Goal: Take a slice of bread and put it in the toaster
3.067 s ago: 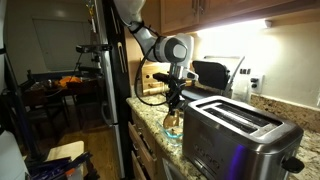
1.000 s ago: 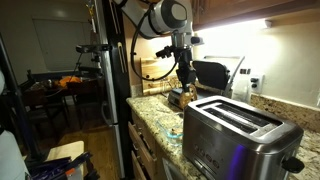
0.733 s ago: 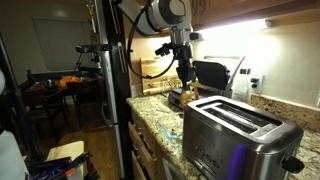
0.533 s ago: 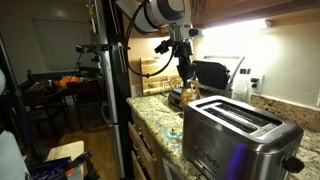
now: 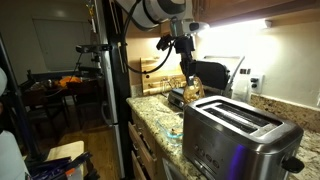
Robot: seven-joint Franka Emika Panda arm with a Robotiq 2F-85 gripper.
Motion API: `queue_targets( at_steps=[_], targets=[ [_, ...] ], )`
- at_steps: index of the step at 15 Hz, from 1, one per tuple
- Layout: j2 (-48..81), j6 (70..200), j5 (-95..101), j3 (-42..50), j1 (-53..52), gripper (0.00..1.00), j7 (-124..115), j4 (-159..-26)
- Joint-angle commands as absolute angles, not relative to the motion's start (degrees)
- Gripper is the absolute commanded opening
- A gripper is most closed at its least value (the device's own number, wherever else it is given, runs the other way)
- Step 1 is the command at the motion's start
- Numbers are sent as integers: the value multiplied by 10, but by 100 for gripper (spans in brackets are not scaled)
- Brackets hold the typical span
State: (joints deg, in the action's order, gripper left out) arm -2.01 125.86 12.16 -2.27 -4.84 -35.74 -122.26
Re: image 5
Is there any stainless steel refrigerator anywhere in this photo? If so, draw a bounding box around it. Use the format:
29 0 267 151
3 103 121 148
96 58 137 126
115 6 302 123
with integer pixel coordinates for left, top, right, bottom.
94 0 135 179

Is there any light wooden stool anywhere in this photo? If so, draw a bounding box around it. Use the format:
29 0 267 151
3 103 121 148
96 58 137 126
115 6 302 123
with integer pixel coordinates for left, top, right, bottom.
45 140 86 162

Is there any stainless steel toaster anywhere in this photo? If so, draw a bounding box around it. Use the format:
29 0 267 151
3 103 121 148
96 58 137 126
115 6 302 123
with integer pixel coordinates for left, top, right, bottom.
181 94 306 180

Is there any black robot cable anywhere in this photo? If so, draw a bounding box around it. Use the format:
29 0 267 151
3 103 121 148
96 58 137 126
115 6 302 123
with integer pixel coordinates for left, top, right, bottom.
121 0 176 75

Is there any dark wooden chair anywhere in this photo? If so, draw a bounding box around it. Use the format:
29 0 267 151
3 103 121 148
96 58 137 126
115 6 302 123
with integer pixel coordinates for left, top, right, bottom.
65 79 108 129

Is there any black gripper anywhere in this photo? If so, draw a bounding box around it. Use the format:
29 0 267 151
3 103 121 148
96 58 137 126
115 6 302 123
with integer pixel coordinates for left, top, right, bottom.
174 34 198 87

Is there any toasted bread slice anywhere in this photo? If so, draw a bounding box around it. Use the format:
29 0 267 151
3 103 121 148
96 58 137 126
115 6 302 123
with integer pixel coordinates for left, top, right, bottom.
182 75 206 104

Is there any wooden upper cabinet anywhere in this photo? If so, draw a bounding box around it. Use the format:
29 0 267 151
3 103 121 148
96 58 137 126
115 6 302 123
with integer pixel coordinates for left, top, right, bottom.
191 0 320 26

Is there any wooden drawer cabinet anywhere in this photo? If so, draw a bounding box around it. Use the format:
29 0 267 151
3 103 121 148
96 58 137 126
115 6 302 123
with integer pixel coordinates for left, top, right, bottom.
127 111 188 180

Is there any silver appliance handle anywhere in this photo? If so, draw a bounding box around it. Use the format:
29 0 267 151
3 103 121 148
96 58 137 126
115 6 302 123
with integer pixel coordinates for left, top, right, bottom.
161 157 178 180

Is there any white wall outlet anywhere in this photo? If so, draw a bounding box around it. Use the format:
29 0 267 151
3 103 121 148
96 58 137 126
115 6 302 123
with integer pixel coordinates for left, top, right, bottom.
249 73 265 95

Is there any orange item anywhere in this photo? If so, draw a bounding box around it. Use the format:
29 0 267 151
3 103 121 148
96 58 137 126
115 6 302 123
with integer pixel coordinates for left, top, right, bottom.
55 75 83 89

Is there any black panini grill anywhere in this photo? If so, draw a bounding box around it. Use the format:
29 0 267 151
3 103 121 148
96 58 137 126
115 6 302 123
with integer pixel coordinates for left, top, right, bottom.
167 54 246 109

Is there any under-cabinet light strip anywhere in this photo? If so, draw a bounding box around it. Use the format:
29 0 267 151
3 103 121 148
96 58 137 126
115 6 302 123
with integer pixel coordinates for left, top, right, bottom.
199 18 273 36

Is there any clear glass dish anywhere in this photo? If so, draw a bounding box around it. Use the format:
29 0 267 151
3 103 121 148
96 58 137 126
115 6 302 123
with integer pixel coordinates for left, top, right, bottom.
155 112 185 148

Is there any black tripod pole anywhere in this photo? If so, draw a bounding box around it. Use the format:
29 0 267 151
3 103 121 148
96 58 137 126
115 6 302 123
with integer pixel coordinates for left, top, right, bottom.
0 33 43 161

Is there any black blue equipment pile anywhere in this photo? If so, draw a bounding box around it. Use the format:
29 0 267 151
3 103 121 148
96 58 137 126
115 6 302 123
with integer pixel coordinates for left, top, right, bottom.
26 151 101 180

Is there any wooden board rack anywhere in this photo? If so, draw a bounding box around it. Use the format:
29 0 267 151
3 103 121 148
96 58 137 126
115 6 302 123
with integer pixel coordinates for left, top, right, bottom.
139 55 188 97

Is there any white object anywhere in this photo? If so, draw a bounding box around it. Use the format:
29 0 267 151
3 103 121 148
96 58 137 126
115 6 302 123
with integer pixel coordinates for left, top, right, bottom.
0 129 30 180

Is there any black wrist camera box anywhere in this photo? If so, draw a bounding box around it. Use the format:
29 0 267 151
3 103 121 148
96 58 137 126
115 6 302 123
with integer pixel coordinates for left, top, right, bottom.
155 33 175 52

